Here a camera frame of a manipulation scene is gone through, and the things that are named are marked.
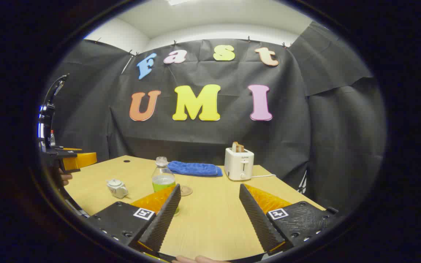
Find white teacup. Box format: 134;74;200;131
106;179;129;199

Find white toaster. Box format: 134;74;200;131
224;147;255;181

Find blue towel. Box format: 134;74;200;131
167;161;223;178

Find green label water bottle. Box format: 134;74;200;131
152;157;180;216

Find black backdrop cloth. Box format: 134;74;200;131
41;20;386;216

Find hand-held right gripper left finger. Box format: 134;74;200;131
86;184;182;256

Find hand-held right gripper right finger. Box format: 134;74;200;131
239;184;339;255

